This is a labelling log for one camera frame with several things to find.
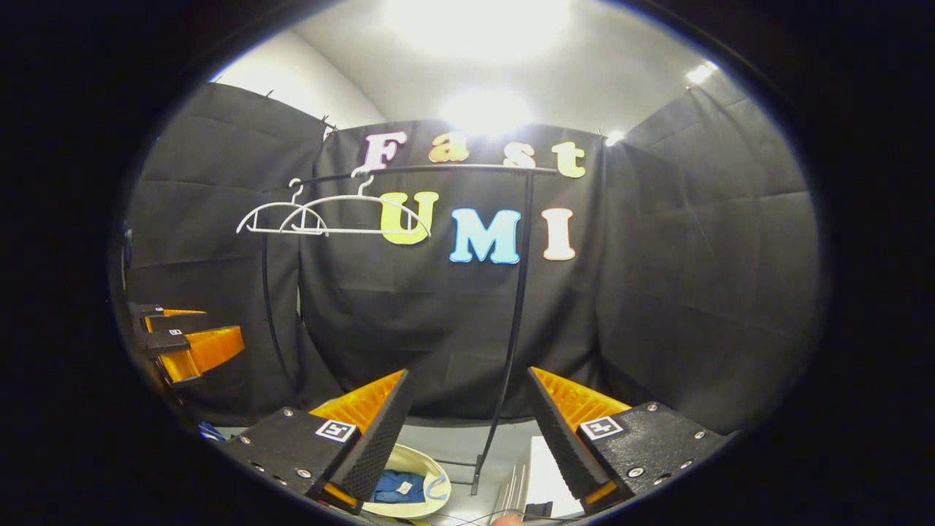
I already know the white clothes hanger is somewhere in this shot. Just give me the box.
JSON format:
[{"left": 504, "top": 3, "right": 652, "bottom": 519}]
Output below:
[
  {"left": 281, "top": 174, "right": 432, "bottom": 238},
  {"left": 236, "top": 179, "right": 329, "bottom": 236}
]

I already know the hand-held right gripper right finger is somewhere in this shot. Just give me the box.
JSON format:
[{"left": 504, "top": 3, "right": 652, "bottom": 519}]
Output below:
[{"left": 524, "top": 366, "right": 731, "bottom": 516}]

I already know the cream laundry hamper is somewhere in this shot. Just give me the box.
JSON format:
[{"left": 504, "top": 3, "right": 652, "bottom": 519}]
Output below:
[{"left": 362, "top": 442, "right": 452, "bottom": 519}]

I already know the white ribbed panel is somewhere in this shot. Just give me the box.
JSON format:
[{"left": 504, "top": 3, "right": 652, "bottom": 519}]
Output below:
[{"left": 495, "top": 460, "right": 534, "bottom": 516}]

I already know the black clothes rack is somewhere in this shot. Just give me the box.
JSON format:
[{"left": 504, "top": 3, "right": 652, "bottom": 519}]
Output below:
[{"left": 259, "top": 164, "right": 562, "bottom": 498}]

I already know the blue corduroy jacket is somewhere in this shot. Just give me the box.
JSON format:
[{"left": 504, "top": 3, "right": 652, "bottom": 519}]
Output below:
[{"left": 371, "top": 470, "right": 439, "bottom": 505}]

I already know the black backdrop cloth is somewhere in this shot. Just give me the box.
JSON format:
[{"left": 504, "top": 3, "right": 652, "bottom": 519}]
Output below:
[{"left": 124, "top": 69, "right": 830, "bottom": 432}]

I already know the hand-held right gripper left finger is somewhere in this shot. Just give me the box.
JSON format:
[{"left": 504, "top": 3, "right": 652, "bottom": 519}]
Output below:
[{"left": 219, "top": 369, "right": 414, "bottom": 516}]

